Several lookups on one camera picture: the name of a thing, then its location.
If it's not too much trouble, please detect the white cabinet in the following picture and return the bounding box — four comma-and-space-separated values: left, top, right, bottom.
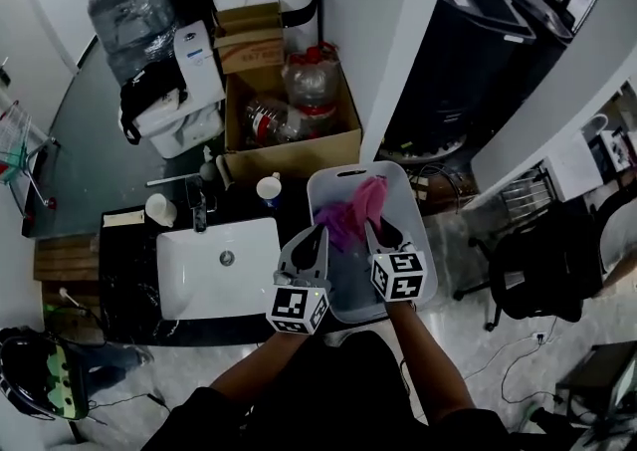
544, 114, 637, 204

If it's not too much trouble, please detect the white sink basin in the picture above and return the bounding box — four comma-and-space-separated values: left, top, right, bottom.
156, 216, 283, 322

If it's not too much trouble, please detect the white toilet brush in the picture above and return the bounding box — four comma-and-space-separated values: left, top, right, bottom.
58, 287, 89, 316

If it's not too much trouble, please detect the white plastic bin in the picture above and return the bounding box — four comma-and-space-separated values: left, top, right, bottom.
306, 159, 439, 325

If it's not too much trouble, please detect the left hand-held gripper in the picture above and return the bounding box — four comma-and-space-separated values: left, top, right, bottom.
266, 225, 332, 336

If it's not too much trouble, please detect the black desk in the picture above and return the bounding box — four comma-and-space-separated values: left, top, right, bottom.
554, 341, 637, 420

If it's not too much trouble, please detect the wooden slatted step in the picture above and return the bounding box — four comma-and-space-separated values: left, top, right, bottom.
33, 234, 104, 331

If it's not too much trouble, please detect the person's right forearm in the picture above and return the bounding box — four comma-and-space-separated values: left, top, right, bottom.
385, 300, 477, 423

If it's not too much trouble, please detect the white water dispenser with bag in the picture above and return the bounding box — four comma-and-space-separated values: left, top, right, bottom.
118, 20, 226, 160

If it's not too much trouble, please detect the white mug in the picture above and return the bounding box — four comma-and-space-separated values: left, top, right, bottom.
143, 192, 179, 229

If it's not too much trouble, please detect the person's left forearm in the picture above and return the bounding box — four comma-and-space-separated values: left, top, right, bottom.
208, 329, 313, 400

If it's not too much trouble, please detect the black machine cabinet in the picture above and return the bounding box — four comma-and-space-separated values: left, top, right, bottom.
385, 0, 573, 164

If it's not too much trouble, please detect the blue paper cup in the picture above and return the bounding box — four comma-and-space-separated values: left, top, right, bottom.
256, 171, 284, 209

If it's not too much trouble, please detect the black bag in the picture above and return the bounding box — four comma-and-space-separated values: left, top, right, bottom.
118, 60, 189, 146

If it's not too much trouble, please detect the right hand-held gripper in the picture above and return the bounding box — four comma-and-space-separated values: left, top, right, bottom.
364, 219, 428, 304

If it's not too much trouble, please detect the red-cap plastic bottle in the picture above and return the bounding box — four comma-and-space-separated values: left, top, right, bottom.
281, 43, 342, 129

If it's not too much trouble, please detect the purple cloth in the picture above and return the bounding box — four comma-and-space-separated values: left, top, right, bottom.
313, 199, 369, 254

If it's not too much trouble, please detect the plastic-wrapped barrel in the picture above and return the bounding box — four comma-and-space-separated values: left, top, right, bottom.
88, 0, 180, 87

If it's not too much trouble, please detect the tangle of cables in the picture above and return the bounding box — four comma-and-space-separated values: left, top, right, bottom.
407, 162, 479, 214

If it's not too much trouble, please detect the grey ball plunger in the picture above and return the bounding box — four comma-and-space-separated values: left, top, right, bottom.
144, 159, 220, 187

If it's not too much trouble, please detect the wire rack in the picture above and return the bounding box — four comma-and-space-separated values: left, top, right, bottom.
497, 167, 558, 214

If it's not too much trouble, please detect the red-label plastic bottle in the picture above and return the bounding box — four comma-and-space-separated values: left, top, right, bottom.
243, 95, 319, 146

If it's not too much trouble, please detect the black office chair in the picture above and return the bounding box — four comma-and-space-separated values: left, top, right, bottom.
455, 199, 606, 334

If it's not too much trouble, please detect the large open cardboard box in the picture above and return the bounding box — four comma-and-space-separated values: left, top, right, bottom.
221, 68, 363, 186

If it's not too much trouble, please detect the black marble vanity table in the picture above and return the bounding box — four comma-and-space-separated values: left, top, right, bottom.
97, 189, 389, 348

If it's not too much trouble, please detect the person's black clothing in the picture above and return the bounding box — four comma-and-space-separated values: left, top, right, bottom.
141, 332, 588, 451

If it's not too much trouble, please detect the red-handled shopping cart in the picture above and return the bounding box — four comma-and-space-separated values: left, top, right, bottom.
0, 100, 61, 209

